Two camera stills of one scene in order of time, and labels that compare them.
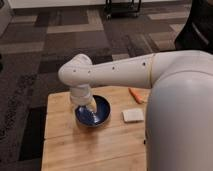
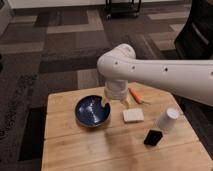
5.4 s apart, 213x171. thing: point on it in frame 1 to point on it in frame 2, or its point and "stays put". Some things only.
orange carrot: x=139 y=99 stays put
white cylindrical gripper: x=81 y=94 to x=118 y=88
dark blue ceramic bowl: x=94 y=119 stays put
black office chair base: x=122 y=9 stays put
